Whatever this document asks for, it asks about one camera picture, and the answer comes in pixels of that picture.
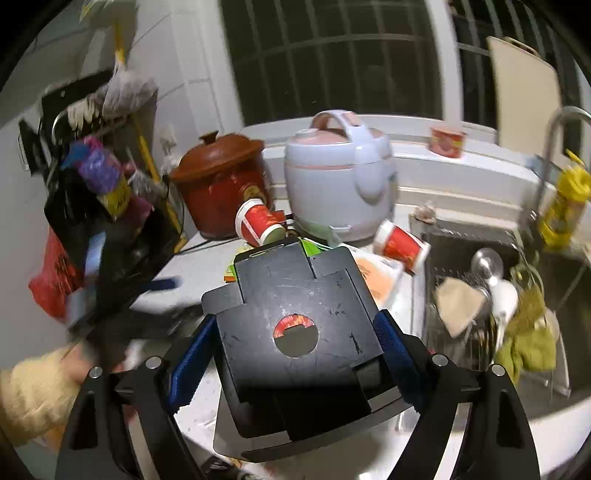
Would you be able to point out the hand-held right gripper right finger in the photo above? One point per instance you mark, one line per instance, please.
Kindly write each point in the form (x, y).
(399, 355)

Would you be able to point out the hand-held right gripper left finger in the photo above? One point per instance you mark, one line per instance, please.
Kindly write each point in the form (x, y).
(191, 369)

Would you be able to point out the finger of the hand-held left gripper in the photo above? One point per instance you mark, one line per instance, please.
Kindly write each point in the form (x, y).
(159, 285)

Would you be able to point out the black trash bag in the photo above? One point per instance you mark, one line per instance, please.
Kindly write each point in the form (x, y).
(120, 249)

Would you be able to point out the person's left hand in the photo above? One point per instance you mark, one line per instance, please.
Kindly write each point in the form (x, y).
(78, 369)

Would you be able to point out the yellow green flat packet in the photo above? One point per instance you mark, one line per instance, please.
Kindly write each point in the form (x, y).
(231, 273)

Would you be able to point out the tan sponge cloth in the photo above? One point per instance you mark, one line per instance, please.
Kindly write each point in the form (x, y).
(459, 304)

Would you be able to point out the orange clear food packet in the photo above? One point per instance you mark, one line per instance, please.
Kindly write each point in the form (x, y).
(381, 277)

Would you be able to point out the red plastic bag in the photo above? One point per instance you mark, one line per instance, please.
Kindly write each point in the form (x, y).
(53, 277)

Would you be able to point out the red paper cup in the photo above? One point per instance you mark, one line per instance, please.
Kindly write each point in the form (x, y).
(258, 224)
(401, 244)

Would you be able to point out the brown clay slow cooker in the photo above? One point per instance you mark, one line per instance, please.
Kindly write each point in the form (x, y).
(217, 189)

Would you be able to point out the white plastic scoop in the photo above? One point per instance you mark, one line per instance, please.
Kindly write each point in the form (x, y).
(504, 302)

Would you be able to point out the steel ladle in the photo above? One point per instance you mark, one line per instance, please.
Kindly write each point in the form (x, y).
(487, 264)

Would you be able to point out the green dish cloth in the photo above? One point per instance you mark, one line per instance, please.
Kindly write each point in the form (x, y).
(531, 337)

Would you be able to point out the purple plastic bag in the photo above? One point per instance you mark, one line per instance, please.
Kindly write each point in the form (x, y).
(99, 166)

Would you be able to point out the yellow gas pipe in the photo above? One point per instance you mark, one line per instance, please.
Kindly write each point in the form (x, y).
(143, 152)

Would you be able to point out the green snack packet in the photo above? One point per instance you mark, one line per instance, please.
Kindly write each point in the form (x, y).
(314, 248)

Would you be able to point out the steel sink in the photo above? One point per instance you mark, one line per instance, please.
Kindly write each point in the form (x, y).
(568, 286)

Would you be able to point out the white pink rice cooker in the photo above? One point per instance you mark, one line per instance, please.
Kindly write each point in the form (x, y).
(337, 180)

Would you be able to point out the white rubber gloves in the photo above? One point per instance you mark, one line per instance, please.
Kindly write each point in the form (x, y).
(85, 113)

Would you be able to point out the red instant noodle bowl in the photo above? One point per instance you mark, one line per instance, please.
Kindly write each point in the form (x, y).
(447, 143)

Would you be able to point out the yellow dish soap bottle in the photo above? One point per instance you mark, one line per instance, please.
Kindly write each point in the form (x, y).
(565, 207)

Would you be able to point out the steel kitchen faucet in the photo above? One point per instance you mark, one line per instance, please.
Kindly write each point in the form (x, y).
(547, 161)

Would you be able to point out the white gas meter box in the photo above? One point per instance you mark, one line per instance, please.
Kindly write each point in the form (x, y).
(108, 8)

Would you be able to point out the barred window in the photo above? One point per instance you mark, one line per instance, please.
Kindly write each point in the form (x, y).
(332, 55)

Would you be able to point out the white cutting board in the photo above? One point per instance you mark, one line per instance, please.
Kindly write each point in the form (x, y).
(526, 97)

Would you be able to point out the white wall socket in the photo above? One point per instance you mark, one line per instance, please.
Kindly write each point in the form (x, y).
(169, 138)

